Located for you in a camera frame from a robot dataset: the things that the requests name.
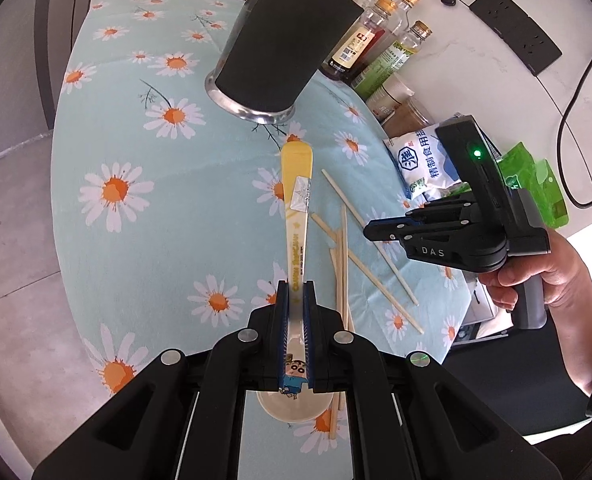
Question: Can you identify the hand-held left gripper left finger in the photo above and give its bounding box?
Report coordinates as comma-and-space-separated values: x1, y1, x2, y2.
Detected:
31, 280, 293, 480

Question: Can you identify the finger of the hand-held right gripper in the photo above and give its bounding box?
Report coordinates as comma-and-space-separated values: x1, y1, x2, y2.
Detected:
407, 194, 478, 222
363, 209, 478, 243

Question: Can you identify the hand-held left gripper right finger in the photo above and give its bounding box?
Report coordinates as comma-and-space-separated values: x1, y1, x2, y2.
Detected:
302, 281, 563, 480

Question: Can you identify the pile of wooden chopsticks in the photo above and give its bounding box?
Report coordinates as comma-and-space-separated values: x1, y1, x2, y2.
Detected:
311, 170, 424, 441

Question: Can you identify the cream cartoon spoon yellow handle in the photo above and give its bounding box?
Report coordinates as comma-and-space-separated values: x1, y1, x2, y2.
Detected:
256, 141, 334, 423

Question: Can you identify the black cylindrical utensil holder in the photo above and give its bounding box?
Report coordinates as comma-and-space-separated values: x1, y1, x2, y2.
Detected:
205, 0, 366, 126

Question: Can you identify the person's right forearm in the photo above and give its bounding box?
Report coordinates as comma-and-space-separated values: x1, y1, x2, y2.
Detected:
551, 305, 592, 421

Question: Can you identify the person's right hand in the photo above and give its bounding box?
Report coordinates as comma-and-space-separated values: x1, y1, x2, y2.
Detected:
486, 234, 592, 333

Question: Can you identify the blue and white salt bag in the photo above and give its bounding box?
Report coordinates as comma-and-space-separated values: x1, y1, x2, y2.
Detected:
383, 130, 464, 201

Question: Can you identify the green sugar bag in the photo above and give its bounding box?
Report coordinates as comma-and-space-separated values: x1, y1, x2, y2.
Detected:
496, 142, 572, 231

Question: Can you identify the clear spice jar brown powder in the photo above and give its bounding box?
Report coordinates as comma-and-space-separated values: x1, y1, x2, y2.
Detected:
381, 97, 434, 138

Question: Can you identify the white lid spice jar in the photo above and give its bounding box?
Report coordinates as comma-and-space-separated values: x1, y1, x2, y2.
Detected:
366, 74, 416, 121

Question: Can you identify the green label oil bottle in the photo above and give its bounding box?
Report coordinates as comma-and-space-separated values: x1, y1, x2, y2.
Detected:
352, 20, 433, 102

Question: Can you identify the black power strip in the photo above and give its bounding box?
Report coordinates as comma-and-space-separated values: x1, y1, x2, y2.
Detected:
468, 0, 563, 77

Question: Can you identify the blue daisy print tablecloth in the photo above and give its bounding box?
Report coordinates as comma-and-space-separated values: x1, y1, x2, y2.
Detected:
51, 0, 477, 480

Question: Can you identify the dark sauce bottle gold cap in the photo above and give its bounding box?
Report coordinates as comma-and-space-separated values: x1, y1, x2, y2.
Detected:
320, 0, 398, 85

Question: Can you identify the tall clear bottle gold cap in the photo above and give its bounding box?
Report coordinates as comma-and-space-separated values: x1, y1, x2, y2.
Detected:
387, 0, 423, 23

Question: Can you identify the black cable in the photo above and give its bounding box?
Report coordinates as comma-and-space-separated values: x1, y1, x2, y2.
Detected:
558, 40, 592, 208

